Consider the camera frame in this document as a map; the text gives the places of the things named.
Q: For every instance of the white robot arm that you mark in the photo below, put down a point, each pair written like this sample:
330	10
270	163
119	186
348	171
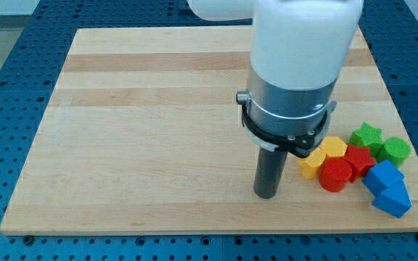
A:
297	44

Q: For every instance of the wooden board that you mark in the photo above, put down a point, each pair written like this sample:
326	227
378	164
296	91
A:
142	136

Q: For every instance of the dark grey cylinder pusher tool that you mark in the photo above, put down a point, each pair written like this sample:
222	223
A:
269	171

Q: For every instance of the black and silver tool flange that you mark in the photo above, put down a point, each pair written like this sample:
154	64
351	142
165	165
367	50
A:
285	120

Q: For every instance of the yellow cylinder block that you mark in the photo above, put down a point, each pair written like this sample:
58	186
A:
310	166

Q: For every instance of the yellow hexagon block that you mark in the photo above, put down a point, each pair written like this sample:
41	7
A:
334	147

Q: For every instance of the red cylinder block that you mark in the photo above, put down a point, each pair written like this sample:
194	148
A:
335	175

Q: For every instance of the red star block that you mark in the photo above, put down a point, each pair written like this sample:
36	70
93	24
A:
360	160

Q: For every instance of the green star block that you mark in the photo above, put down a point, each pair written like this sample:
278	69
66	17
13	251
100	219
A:
367	136

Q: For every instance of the blue cube block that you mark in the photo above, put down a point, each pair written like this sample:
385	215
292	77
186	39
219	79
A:
381	176

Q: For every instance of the green cylinder block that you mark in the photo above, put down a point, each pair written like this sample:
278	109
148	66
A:
394	149

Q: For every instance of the blue triangle block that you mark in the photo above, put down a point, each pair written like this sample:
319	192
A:
394	200

